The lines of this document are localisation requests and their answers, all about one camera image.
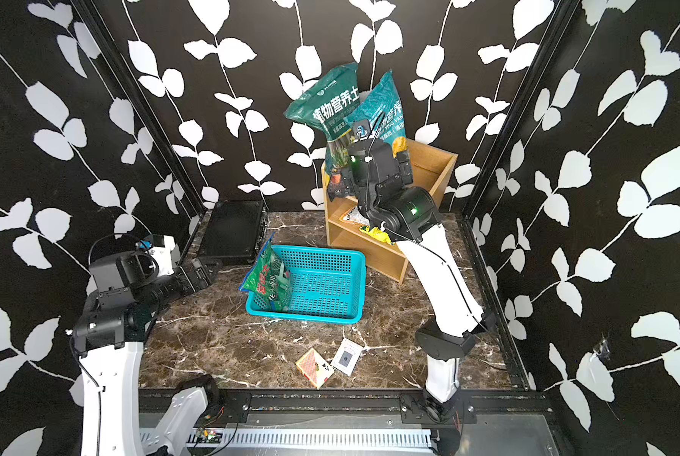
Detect orange white small packet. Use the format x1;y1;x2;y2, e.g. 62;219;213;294
342;206;368;225

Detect teal plastic basket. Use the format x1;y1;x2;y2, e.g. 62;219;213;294
246;245;366;325

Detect teal and orange fertilizer bag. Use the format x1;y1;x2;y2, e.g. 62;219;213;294
345;70;407;157

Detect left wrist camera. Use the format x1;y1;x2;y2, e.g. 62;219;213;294
136;234;181;277

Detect red patterned card box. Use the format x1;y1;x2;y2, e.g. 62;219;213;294
295;348;334;389

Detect white QR code card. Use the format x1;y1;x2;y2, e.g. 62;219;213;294
331;338;364;376

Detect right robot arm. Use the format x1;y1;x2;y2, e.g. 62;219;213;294
325;140;496;419

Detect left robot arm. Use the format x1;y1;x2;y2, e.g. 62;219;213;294
70;241;225;455

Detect small circuit board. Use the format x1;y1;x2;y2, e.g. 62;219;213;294
187;429;225;447

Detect yellow green small packet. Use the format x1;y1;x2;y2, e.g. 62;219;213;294
359;226;394;245

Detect dark green soil bag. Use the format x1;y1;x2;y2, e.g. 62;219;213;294
284;62;360;175

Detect black flat case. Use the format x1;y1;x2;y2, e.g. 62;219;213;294
197;201;268;266

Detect wooden two-tier shelf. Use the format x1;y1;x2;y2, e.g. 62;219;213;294
325;140;458;283

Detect black front rail base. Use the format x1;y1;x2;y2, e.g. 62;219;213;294
71;386;575;456

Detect bright green blue-topped bag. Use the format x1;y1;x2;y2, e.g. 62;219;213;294
239;236;292;312

